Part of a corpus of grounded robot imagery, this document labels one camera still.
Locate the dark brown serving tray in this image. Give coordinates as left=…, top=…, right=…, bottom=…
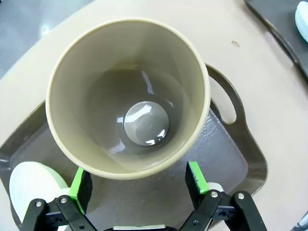
left=243, top=0, right=308, bottom=85
left=0, top=63, right=268, bottom=231

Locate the light green bowl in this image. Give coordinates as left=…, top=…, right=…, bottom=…
left=9, top=161, right=70, bottom=229

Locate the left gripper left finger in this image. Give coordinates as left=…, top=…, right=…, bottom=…
left=20, top=167, right=97, bottom=231

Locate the tall brown cup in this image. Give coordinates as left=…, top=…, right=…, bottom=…
left=45, top=17, right=211, bottom=180

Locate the light blue bowl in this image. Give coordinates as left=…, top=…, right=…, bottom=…
left=295, top=1, right=308, bottom=41

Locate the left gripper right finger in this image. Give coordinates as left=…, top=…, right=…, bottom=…
left=178, top=161, right=268, bottom=231

